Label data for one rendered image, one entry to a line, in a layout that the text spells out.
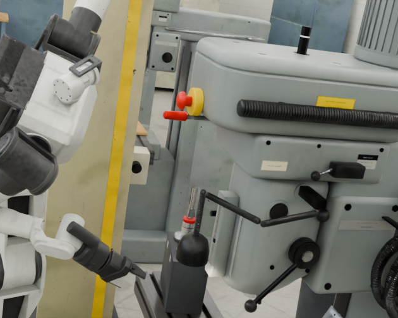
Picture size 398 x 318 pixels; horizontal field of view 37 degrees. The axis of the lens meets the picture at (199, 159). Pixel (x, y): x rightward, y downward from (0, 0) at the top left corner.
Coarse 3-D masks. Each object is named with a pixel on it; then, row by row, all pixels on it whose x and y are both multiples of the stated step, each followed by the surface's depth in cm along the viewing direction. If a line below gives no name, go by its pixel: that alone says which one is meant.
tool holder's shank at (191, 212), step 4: (192, 188) 197; (196, 188) 197; (192, 192) 197; (196, 192) 197; (192, 196) 197; (196, 196) 197; (192, 200) 197; (196, 200) 198; (192, 204) 198; (188, 208) 199; (192, 208) 198; (188, 212) 199; (192, 212) 199; (188, 216) 199; (192, 216) 199
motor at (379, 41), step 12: (372, 0) 135; (384, 0) 131; (396, 0) 129; (372, 12) 134; (384, 12) 131; (396, 12) 130; (372, 24) 135; (384, 24) 132; (396, 24) 130; (360, 36) 139; (372, 36) 134; (384, 36) 132; (396, 36) 131; (360, 48) 138; (372, 48) 135; (384, 48) 133; (396, 48) 131; (360, 60) 138; (372, 60) 134; (384, 60) 132; (396, 60) 131
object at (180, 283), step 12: (168, 240) 203; (168, 252) 200; (168, 264) 196; (180, 264) 188; (168, 276) 193; (180, 276) 189; (192, 276) 190; (204, 276) 190; (168, 288) 190; (180, 288) 191; (192, 288) 191; (204, 288) 192; (168, 300) 192; (180, 300) 192; (192, 300) 193; (180, 312) 194; (192, 312) 194
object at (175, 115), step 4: (164, 112) 138; (168, 112) 138; (172, 112) 138; (176, 112) 138; (180, 112) 139; (184, 112) 139; (164, 116) 138; (168, 116) 138; (172, 116) 138; (176, 116) 138; (180, 116) 138; (184, 116) 139; (188, 116) 140; (192, 116) 140; (196, 116) 140; (200, 116) 141; (204, 116) 141; (176, 120) 139; (180, 120) 139; (184, 120) 139; (200, 120) 141; (204, 120) 141; (208, 120) 142
